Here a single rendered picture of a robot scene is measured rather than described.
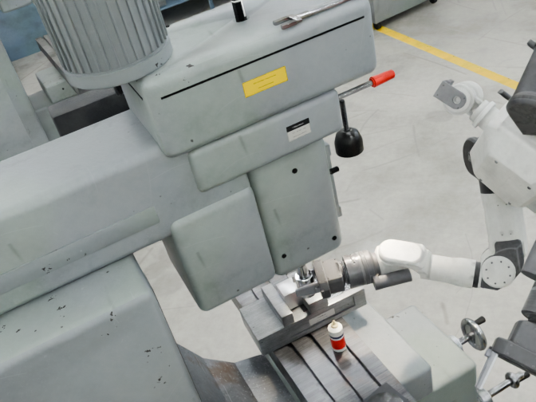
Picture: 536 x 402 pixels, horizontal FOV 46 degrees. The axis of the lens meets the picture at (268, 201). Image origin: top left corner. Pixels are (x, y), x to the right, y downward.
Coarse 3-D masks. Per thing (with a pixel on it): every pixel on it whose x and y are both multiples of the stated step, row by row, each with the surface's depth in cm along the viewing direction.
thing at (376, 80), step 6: (384, 72) 132; (390, 72) 132; (372, 78) 131; (378, 78) 131; (384, 78) 132; (390, 78) 132; (366, 84) 131; (372, 84) 131; (378, 84) 131; (348, 90) 130; (354, 90) 130; (360, 90) 131; (342, 96) 129; (348, 96) 130
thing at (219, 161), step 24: (336, 96) 127; (264, 120) 123; (288, 120) 125; (312, 120) 127; (336, 120) 130; (216, 144) 120; (240, 144) 122; (264, 144) 125; (288, 144) 127; (192, 168) 121; (216, 168) 122; (240, 168) 125
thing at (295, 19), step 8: (336, 0) 118; (344, 0) 118; (312, 8) 118; (320, 8) 117; (328, 8) 117; (288, 16) 117; (296, 16) 116; (304, 16) 116; (288, 24) 114; (296, 24) 115
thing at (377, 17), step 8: (368, 0) 563; (376, 0) 560; (384, 0) 564; (392, 0) 569; (400, 0) 574; (408, 0) 578; (416, 0) 583; (424, 0) 588; (432, 0) 600; (376, 8) 564; (384, 8) 568; (392, 8) 573; (400, 8) 578; (408, 8) 582; (376, 16) 567; (384, 16) 572; (376, 24) 577
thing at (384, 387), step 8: (384, 384) 144; (376, 392) 143; (384, 392) 141; (392, 392) 142; (368, 400) 140; (376, 400) 140; (384, 400) 140; (392, 400) 139; (400, 400) 139; (408, 400) 140
